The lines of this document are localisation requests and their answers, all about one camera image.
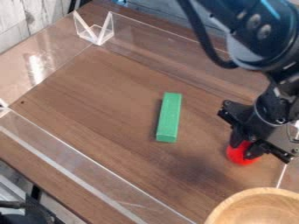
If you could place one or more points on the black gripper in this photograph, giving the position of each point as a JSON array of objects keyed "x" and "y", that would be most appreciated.
[{"x": 270, "y": 137}]

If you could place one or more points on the red plush strawberry toy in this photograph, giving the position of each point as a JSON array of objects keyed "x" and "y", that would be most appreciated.
[{"x": 235, "y": 154}]

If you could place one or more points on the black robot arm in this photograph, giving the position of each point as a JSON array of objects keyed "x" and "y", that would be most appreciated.
[{"x": 261, "y": 30}]

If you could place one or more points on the green rectangular block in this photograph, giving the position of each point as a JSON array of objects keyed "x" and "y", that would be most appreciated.
[{"x": 168, "y": 121}]

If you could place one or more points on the wooden bowl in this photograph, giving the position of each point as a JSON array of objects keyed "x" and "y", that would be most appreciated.
[{"x": 257, "y": 206}]

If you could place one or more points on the clear acrylic enclosure wall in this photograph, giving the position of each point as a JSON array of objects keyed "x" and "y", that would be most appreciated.
[{"x": 79, "y": 119}]

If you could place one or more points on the clear acrylic corner bracket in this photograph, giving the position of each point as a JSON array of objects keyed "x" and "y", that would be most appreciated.
[{"x": 96, "y": 34}]

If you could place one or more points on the black clamp with cable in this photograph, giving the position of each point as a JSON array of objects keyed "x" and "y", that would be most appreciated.
[{"x": 25, "y": 212}]

